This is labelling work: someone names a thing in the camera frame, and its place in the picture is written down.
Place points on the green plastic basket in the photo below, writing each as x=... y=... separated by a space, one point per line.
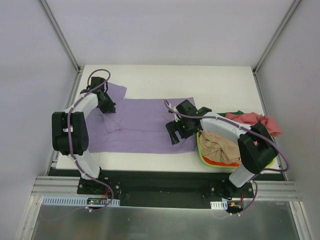
x=220 y=162

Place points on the right aluminium frame post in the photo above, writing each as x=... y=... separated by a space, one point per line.
x=293 y=7

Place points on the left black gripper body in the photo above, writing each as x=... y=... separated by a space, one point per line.
x=107 y=105

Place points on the beige t shirt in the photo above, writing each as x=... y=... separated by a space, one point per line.
x=217 y=145

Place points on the aluminium front rail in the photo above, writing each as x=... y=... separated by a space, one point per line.
x=68 y=185

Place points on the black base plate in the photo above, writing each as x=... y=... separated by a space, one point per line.
x=159 y=189

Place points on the pink t shirt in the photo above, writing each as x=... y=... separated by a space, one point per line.
x=253 y=118

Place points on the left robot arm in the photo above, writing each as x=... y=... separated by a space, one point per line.
x=69 y=129

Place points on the right white cable duct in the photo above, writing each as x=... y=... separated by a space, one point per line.
x=219 y=205

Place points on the aluminium frame post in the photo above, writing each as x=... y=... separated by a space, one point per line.
x=59 y=34
x=293 y=7

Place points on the purple t shirt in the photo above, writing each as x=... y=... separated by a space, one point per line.
x=137 y=126

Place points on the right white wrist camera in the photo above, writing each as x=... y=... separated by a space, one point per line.
x=172 y=109

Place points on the left aluminium frame post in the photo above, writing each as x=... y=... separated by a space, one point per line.
x=59 y=34

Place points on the white cable duct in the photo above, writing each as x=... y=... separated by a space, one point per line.
x=76 y=201
x=219 y=205

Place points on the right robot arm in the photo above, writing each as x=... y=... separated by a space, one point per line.
x=225 y=139

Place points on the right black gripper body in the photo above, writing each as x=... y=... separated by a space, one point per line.
x=175 y=128

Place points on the dark green t shirt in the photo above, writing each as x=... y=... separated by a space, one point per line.
x=239 y=112

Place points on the orange t shirt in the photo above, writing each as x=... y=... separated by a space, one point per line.
x=218 y=164

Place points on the left white cable duct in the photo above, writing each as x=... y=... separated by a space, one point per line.
x=76 y=201

